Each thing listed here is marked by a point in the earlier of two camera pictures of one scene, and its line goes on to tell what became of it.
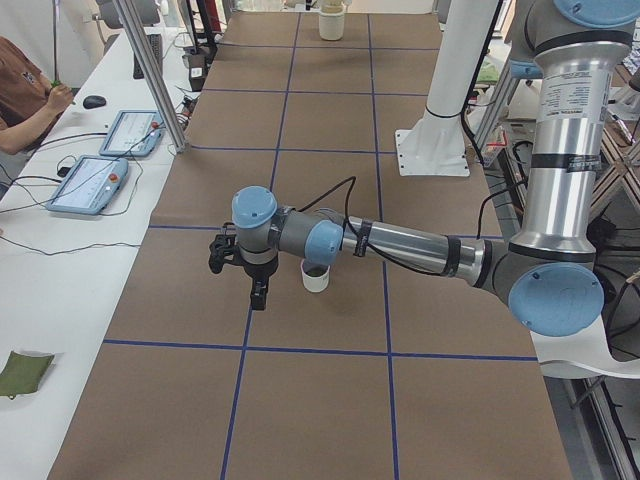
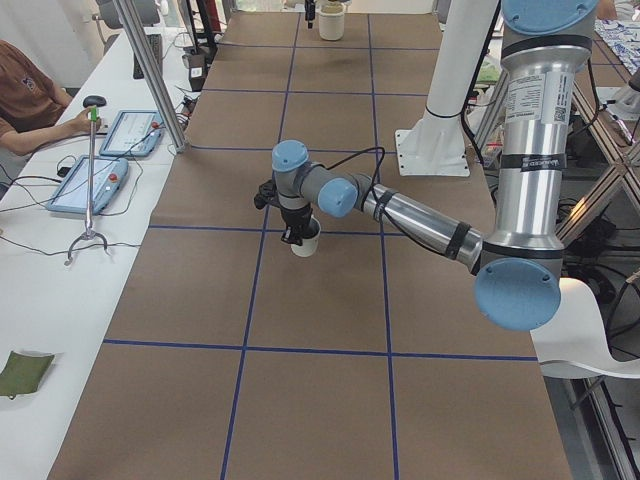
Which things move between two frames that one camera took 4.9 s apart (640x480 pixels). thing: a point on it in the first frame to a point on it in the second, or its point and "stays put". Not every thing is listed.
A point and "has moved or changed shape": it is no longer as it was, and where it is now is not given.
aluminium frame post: [153, 73] stays put
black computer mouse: [93, 101] stays put
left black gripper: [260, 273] to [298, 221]
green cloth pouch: [23, 374] stays put
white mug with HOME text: [315, 276] has moved or changed shape
